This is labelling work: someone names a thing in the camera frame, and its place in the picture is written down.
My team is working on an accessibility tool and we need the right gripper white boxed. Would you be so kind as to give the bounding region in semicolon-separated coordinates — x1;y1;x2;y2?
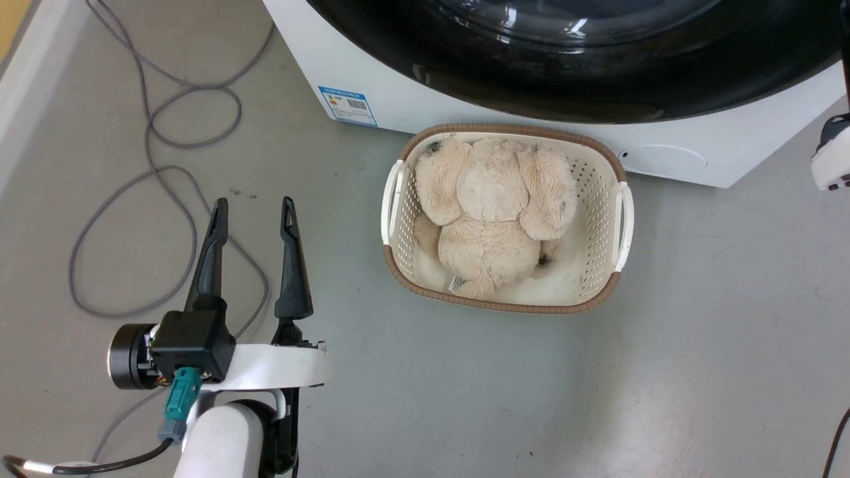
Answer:
811;0;850;192

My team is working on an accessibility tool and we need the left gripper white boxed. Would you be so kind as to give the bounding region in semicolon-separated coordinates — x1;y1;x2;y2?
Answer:
108;196;331;394

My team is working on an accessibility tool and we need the black round washing machine door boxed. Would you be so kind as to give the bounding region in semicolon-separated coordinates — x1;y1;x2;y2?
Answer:
305;0;847;125

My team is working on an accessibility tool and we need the white washing machine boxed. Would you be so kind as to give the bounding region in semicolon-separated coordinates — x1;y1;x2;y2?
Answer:
262;0;850;189

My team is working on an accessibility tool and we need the blue white label sticker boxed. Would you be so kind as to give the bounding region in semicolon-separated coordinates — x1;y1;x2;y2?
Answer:
317;85;379;128

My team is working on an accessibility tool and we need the round white filter cover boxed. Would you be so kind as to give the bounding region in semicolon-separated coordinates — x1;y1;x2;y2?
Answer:
617;143;709;178

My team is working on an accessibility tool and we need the beige plush toy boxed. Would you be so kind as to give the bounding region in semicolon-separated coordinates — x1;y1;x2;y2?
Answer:
412;135;579;300

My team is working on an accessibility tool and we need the cream laundry basket brown rim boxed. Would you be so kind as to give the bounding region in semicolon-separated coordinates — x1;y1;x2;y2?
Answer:
381;123;636;316

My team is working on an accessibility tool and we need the black cable teal connector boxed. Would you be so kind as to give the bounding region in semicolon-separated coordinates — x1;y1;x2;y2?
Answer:
0;367;203;477

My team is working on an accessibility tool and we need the grey floor cable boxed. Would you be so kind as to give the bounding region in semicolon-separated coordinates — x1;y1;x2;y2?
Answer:
68;0;277;465

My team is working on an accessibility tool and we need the thin black cable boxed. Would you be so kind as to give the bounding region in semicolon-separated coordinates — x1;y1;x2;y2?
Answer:
822;405;850;478

